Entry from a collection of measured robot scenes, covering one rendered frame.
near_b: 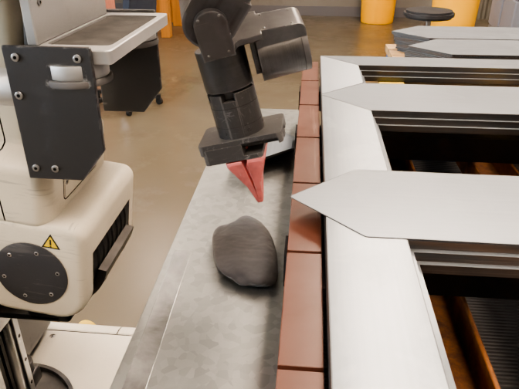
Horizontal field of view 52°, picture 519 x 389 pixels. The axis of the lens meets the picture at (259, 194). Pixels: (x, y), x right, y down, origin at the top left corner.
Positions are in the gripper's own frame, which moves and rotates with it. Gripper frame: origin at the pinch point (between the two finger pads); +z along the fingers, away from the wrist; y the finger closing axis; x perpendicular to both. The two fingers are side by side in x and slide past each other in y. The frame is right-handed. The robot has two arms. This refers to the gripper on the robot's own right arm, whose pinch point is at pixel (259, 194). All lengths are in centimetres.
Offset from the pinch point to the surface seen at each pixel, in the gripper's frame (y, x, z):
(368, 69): -19, -69, 7
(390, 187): -16.6, -3.5, 4.0
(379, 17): -65, -606, 103
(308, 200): -6.2, 1.2, 1.4
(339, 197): -10.0, 0.0, 2.3
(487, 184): -29.4, -5.7, 7.2
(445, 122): -29.6, -34.5, 9.4
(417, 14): -65, -308, 46
